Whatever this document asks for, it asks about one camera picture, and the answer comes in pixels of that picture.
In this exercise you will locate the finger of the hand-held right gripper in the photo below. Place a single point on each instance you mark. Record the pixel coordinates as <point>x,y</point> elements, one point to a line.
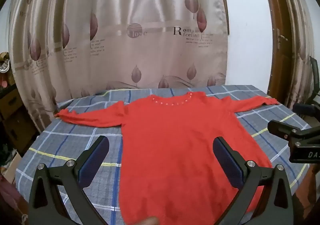
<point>280,128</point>
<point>305,109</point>

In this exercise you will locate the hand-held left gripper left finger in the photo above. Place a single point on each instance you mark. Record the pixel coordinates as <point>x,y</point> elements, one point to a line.
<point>93,158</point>

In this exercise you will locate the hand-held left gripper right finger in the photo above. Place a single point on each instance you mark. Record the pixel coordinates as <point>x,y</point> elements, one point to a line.
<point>226,158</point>

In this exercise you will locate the red knit sweater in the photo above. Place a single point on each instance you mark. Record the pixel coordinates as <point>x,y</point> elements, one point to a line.
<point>170,140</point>

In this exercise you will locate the black office chair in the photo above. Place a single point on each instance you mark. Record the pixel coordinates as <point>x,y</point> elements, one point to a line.
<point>315,79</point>

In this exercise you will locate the grey plaid blanket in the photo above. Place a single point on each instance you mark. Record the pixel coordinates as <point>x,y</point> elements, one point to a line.
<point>62,145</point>

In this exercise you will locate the wooden cabinet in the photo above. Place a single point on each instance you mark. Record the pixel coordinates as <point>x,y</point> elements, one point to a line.
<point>12,112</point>

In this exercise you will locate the beige leaf-print curtain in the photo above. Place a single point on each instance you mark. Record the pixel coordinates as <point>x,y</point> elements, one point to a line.
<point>125,52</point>

